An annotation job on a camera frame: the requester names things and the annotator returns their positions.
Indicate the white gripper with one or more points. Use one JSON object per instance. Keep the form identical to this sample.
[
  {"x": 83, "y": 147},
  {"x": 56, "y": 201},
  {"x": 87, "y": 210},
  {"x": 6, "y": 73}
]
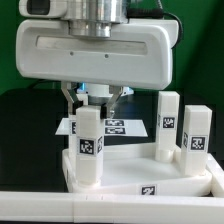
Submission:
[{"x": 137, "y": 54}]

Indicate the white desk top tray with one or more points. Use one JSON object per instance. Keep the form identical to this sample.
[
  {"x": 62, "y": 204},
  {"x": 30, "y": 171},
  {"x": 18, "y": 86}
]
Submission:
[{"x": 132, "y": 170}]

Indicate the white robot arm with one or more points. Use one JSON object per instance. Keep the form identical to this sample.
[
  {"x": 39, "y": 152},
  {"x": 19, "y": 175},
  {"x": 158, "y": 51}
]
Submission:
[{"x": 92, "y": 18}]

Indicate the white marker sheet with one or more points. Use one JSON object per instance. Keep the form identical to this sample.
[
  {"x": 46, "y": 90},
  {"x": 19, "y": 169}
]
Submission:
[{"x": 112, "y": 127}]

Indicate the white front fence bar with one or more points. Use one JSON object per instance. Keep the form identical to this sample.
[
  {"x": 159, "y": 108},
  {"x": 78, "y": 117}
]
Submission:
[{"x": 77, "y": 208}]

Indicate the white fence bar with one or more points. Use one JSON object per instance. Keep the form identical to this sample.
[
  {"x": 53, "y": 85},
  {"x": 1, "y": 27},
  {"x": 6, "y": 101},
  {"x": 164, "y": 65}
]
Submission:
[
  {"x": 77, "y": 208},
  {"x": 217, "y": 186}
]

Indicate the white right fence bar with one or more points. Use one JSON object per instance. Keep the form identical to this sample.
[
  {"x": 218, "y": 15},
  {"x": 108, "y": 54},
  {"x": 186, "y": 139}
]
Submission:
[{"x": 217, "y": 186}]

